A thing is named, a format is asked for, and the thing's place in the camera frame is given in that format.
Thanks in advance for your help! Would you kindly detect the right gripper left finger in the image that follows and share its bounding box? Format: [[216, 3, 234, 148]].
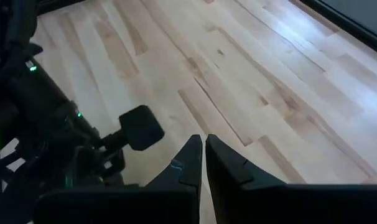
[[146, 134, 203, 187]]

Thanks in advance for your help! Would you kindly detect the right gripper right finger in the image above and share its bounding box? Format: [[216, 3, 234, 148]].
[[205, 134, 287, 215]]

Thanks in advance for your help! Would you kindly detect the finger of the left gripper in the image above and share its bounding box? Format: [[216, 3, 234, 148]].
[[73, 146, 126, 180], [101, 105, 165, 152]]

